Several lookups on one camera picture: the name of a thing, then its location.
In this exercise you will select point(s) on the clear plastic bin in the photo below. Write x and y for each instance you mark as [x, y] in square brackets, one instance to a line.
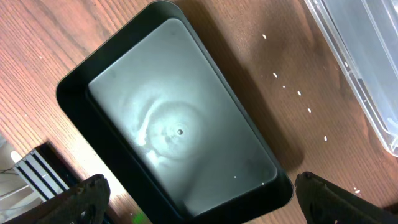
[368, 29]

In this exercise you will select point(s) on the clear plastic bin lid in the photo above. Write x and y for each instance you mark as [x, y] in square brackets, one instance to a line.
[328, 29]

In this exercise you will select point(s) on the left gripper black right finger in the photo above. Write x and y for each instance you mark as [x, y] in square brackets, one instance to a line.
[324, 202]

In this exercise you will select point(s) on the black flat bin tray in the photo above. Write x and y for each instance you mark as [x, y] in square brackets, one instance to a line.
[155, 107]

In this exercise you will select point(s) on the silver aluminium frame rail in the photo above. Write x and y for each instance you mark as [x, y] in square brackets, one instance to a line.
[40, 176]

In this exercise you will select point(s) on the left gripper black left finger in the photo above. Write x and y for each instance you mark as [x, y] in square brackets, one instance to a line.
[85, 202]

